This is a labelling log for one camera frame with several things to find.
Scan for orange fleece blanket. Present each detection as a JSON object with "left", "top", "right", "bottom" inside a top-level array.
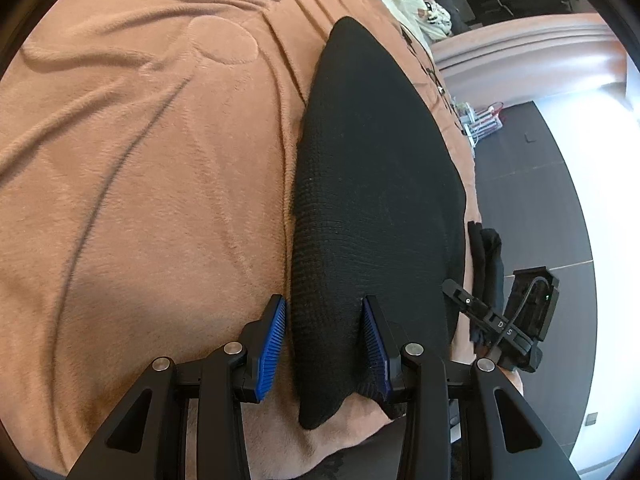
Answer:
[{"left": 0, "top": 0, "right": 527, "bottom": 480}]

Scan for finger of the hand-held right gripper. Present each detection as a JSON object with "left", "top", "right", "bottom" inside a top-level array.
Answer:
[{"left": 441, "top": 280, "right": 495, "bottom": 324}]

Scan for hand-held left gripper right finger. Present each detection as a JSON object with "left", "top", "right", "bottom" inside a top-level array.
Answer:
[{"left": 361, "top": 294, "right": 582, "bottom": 480}]

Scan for clear items on floor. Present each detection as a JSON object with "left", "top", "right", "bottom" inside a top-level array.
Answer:
[{"left": 457, "top": 101, "right": 506, "bottom": 142}]

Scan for white cloth with black print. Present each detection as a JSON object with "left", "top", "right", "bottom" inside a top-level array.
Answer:
[{"left": 412, "top": 0, "right": 454, "bottom": 39}]

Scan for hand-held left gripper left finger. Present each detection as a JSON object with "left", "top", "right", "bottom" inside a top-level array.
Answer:
[{"left": 65, "top": 294, "right": 289, "bottom": 480}]

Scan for black cable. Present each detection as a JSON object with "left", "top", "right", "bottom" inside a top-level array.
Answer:
[
  {"left": 400, "top": 24, "right": 439, "bottom": 69},
  {"left": 425, "top": 64, "right": 462, "bottom": 117}
]

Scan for black pants with patterned lining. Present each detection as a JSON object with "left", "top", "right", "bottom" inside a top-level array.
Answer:
[{"left": 287, "top": 16, "right": 469, "bottom": 431}]

